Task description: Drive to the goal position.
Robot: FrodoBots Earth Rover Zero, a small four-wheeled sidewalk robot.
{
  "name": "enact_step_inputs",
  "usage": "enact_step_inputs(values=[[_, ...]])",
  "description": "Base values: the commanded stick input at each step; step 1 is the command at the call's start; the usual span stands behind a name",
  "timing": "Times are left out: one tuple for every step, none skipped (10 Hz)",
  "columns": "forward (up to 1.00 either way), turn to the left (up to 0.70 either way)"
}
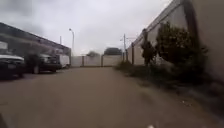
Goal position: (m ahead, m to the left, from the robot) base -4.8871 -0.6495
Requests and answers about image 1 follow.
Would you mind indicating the long low building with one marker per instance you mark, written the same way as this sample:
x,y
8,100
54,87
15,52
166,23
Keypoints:
x,y
30,41

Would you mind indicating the brown dirt road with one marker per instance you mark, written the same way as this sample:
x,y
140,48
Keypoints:
x,y
93,100

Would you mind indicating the robot's own part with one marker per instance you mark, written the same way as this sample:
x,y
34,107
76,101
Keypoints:
x,y
150,126

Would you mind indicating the long pale boundary wall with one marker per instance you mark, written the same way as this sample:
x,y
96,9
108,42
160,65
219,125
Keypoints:
x,y
208,33

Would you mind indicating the dark car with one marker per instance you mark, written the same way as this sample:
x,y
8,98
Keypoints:
x,y
10,66
43,64

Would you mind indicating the large green bush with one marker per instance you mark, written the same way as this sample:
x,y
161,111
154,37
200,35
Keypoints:
x,y
180,53

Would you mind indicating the trees behind wall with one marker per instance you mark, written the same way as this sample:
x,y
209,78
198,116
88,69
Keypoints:
x,y
112,51

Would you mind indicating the street lamp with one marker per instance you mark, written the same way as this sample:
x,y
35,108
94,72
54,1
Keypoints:
x,y
72,43

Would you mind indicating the white wall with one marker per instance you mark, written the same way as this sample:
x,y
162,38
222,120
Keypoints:
x,y
111,60

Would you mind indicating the white van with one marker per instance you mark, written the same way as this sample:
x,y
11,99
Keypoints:
x,y
64,60

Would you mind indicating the utility pole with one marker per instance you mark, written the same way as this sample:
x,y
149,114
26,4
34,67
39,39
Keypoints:
x,y
124,46

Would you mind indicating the small tree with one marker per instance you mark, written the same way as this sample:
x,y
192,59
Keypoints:
x,y
147,50

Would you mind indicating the weedy verge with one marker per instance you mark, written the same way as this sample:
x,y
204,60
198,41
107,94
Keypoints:
x,y
186,91

